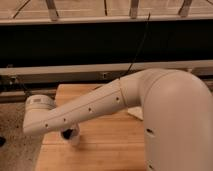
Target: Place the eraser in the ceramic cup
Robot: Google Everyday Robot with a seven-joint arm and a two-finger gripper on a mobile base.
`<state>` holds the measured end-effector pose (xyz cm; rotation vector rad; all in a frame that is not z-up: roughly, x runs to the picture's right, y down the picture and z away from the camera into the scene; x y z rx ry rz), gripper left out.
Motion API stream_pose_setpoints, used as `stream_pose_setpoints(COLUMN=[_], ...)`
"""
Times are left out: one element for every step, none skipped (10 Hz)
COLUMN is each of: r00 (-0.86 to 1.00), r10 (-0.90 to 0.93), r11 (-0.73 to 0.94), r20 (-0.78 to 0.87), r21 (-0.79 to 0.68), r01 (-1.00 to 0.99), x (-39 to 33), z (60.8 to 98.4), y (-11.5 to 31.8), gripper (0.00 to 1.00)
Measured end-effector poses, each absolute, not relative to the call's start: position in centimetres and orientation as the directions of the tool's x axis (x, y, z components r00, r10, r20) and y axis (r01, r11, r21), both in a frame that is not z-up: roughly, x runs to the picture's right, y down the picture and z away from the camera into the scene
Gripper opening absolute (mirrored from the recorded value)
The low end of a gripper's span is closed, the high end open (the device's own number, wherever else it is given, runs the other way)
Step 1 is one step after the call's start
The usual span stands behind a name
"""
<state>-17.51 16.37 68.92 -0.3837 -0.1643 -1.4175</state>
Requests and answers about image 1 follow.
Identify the white eraser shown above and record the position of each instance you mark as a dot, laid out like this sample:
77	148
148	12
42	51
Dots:
136	112

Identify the metal rail frame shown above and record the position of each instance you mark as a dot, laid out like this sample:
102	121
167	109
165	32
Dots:
105	67

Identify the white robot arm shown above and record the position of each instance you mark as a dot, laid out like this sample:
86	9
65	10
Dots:
177	110

